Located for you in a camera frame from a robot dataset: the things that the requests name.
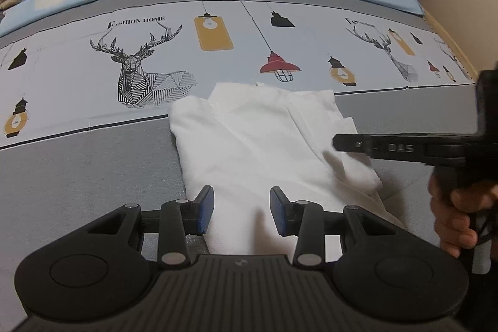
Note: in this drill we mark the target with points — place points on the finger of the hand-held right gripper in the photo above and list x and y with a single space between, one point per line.
389 148

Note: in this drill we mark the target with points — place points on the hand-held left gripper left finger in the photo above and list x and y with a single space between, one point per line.
206 209

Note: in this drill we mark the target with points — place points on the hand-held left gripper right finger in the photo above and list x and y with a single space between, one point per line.
277 211

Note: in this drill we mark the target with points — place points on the white long-sleeve shirt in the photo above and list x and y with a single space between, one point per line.
253 145

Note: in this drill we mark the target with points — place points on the person's right hand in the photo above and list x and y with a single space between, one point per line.
451 227

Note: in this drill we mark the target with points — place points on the grey deer print bed sheet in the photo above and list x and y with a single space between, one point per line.
77 168

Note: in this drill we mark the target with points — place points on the wooden bed side rail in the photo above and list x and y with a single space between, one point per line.
447 32

